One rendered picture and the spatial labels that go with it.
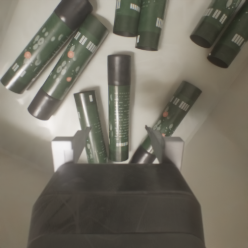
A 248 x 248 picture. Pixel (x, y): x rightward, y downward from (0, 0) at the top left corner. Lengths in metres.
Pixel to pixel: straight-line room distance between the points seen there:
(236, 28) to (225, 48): 0.03
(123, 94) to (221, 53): 0.13
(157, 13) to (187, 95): 0.11
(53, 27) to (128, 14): 0.09
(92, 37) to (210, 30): 0.14
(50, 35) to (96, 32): 0.05
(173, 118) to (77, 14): 0.18
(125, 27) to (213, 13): 0.11
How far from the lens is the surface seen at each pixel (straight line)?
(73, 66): 0.24
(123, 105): 0.23
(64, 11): 0.25
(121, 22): 0.24
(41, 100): 0.25
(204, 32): 0.26
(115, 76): 0.23
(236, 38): 0.27
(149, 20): 0.24
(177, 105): 0.25
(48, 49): 0.25
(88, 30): 0.24
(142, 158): 0.26
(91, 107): 0.24
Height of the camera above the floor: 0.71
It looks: 74 degrees down
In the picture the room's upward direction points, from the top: 175 degrees clockwise
